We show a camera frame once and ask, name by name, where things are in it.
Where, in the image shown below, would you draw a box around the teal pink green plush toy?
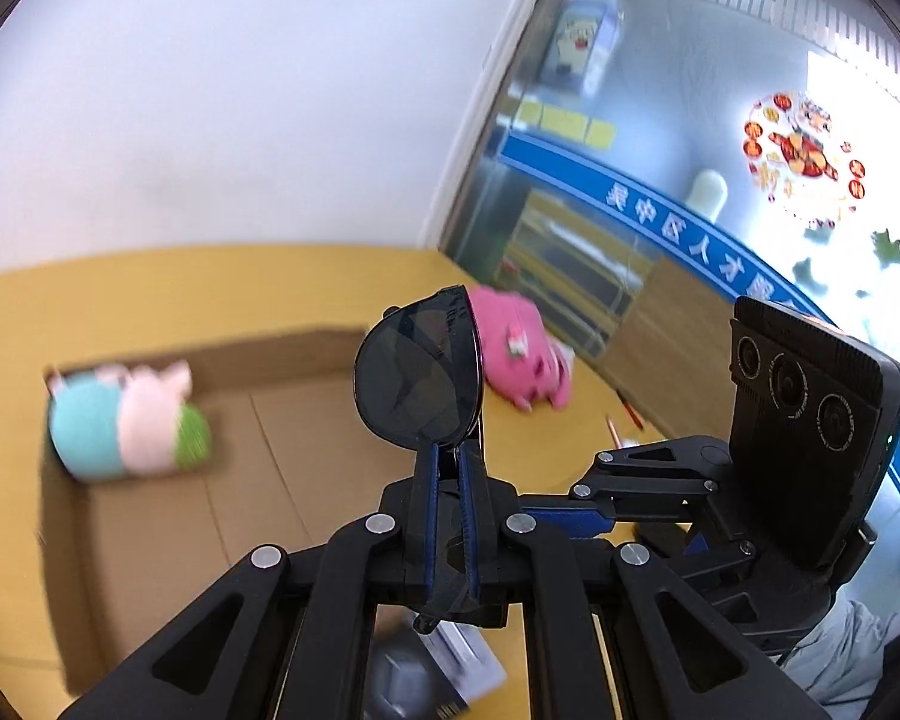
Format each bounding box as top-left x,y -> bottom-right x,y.
47,360 -> 212,482

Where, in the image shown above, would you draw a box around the black product box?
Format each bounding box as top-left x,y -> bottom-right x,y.
360,615 -> 507,720

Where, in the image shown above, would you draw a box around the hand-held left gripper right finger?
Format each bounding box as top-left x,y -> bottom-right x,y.
457,446 -> 833,720

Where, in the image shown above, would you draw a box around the cartoon poster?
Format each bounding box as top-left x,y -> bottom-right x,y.
544,0 -> 623,95

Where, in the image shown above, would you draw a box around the brown cardboard box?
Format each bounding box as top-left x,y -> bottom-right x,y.
36,326 -> 496,720

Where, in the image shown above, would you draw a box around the yellow shelf unit behind glass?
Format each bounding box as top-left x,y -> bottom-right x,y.
506,187 -> 657,346

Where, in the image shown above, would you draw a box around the red window sticker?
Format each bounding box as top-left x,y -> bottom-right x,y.
742,90 -> 867,230

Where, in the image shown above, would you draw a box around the person's right forearm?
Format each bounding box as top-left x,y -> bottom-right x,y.
780,592 -> 900,720

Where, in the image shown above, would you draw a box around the red pen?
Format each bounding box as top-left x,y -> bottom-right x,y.
615,388 -> 647,430

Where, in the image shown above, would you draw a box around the blue banner strip on glass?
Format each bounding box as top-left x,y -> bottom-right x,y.
499,127 -> 900,518

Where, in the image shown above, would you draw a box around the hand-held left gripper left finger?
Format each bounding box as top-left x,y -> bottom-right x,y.
56,442 -> 443,720

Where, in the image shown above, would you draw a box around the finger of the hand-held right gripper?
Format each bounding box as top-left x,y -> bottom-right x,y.
521,435 -> 734,539
637,523 -> 758,601

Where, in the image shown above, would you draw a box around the black sunglasses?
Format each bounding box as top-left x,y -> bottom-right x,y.
354,285 -> 507,635

